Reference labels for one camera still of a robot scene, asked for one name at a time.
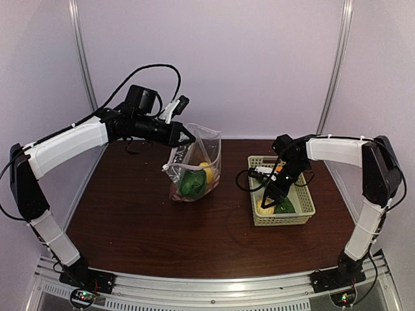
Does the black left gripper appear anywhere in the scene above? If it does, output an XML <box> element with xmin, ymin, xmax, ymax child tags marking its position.
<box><xmin>133</xmin><ymin>113</ymin><xmax>195</xmax><ymax>147</ymax></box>

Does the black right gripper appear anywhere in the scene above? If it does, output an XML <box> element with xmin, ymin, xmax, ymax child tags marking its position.
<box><xmin>262</xmin><ymin>159</ymin><xmax>309</xmax><ymax>209</ymax></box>

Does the beige walnut toy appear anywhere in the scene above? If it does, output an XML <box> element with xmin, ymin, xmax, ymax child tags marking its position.
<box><xmin>255</xmin><ymin>199</ymin><xmax>276</xmax><ymax>216</ymax></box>

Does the yellow lemon toy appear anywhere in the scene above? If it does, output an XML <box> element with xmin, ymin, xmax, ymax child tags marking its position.
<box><xmin>199</xmin><ymin>162</ymin><xmax>214</xmax><ymax>184</ymax></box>

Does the green bok choy toy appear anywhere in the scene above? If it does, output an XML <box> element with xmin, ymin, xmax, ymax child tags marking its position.
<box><xmin>178</xmin><ymin>170</ymin><xmax>207</xmax><ymax>200</ymax></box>

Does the clear zip top bag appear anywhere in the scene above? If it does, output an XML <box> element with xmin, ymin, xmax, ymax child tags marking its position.
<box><xmin>162</xmin><ymin>123</ymin><xmax>222</xmax><ymax>202</ymax></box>

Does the brown potato toy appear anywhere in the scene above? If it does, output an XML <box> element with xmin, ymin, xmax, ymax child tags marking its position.
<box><xmin>171</xmin><ymin>191</ymin><xmax>184</xmax><ymax>202</ymax></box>

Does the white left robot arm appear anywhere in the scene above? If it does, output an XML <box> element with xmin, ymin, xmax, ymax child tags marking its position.
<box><xmin>9</xmin><ymin>85</ymin><xmax>196</xmax><ymax>288</ymax></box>

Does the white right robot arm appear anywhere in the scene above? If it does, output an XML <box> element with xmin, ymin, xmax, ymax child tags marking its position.
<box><xmin>260</xmin><ymin>134</ymin><xmax>405</xmax><ymax>286</ymax></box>

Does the green pepper toy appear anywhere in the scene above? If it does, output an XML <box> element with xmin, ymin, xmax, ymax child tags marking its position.
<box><xmin>274</xmin><ymin>200</ymin><xmax>296</xmax><ymax>214</ymax></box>

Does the pale green perforated basket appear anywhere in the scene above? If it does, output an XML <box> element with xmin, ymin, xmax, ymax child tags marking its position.
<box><xmin>248</xmin><ymin>155</ymin><xmax>315</xmax><ymax>227</ymax></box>

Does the right circuit board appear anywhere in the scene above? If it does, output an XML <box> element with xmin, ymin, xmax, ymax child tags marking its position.
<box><xmin>330</xmin><ymin>290</ymin><xmax>357</xmax><ymax>307</ymax></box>

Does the circuit board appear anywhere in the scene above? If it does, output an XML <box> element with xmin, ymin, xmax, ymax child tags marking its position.
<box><xmin>330</xmin><ymin>290</ymin><xmax>357</xmax><ymax>307</ymax></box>
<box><xmin>69</xmin><ymin>288</ymin><xmax>98</xmax><ymax>309</ymax></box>

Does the left circuit board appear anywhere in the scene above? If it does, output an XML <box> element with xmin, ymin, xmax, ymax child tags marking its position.
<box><xmin>69</xmin><ymin>288</ymin><xmax>98</xmax><ymax>309</ymax></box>

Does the black right camera cable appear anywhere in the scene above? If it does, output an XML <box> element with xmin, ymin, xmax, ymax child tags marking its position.
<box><xmin>235</xmin><ymin>155</ymin><xmax>283</xmax><ymax>192</ymax></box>

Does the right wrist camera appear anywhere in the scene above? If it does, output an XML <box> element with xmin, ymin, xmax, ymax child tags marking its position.
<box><xmin>248</xmin><ymin>166</ymin><xmax>279</xmax><ymax>182</ymax></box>

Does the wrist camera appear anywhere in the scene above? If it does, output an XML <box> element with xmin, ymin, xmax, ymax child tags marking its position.
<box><xmin>158</xmin><ymin>95</ymin><xmax>189</xmax><ymax>124</ymax></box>
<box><xmin>248</xmin><ymin>166</ymin><xmax>279</xmax><ymax>182</ymax></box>

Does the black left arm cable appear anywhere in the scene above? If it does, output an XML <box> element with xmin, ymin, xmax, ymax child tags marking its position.
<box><xmin>0</xmin><ymin>63</ymin><xmax>182</xmax><ymax>221</ymax></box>

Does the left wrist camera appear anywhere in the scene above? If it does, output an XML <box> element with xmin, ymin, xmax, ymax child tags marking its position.
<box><xmin>158</xmin><ymin>95</ymin><xmax>189</xmax><ymax>124</ymax></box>

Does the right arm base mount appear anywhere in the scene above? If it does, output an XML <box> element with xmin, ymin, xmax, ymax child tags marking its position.
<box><xmin>309</xmin><ymin>267</ymin><xmax>366</xmax><ymax>294</ymax></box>

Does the left aluminium corner post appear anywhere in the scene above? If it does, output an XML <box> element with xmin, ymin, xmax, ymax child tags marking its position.
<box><xmin>67</xmin><ymin>0</ymin><xmax>98</xmax><ymax>111</ymax></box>

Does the aluminium corner post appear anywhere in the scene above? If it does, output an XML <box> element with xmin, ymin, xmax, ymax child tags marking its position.
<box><xmin>67</xmin><ymin>0</ymin><xmax>98</xmax><ymax>111</ymax></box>
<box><xmin>316</xmin><ymin>0</ymin><xmax>353</xmax><ymax>135</ymax></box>

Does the aluminium front rail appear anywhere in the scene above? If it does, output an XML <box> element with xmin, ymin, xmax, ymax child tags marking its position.
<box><xmin>32</xmin><ymin>255</ymin><xmax>399</xmax><ymax>311</ymax></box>

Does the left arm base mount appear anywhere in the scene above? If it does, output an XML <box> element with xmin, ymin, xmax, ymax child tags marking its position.
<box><xmin>59</xmin><ymin>264</ymin><xmax>115</xmax><ymax>294</ymax></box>

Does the right aluminium corner post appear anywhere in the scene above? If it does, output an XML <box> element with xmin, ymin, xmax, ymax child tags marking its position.
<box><xmin>316</xmin><ymin>0</ymin><xmax>353</xmax><ymax>135</ymax></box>

